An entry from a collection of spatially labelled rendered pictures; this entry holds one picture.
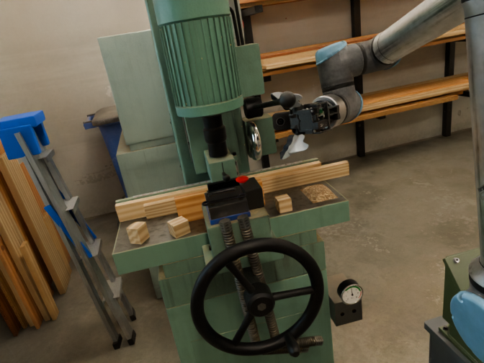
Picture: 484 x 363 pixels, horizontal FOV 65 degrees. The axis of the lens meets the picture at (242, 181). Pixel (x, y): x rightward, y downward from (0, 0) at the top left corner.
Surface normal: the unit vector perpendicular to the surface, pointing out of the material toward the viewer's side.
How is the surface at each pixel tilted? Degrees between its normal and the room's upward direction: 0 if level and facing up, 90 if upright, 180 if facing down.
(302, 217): 90
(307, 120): 85
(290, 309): 90
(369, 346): 0
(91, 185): 90
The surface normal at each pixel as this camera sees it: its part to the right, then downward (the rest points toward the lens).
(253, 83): 0.19, 0.33
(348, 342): -0.15, -0.92
